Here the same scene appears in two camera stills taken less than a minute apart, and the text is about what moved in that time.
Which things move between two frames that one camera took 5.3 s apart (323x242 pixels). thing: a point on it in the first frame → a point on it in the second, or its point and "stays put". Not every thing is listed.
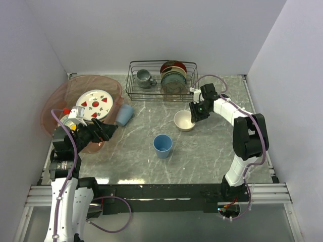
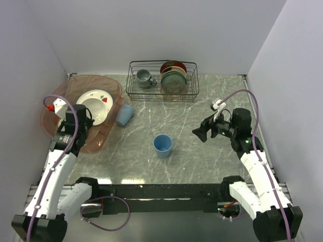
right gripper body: (201, 106) → (223, 128)
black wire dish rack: (162, 80) stays put
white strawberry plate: (98, 104) stays put
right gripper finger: (197, 115) → (209, 123)
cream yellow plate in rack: (173, 68) stays put
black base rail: (160, 198) stays put
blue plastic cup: (162, 144) stays put
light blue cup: (124, 114) stays put
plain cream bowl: (182, 120) → (97, 110)
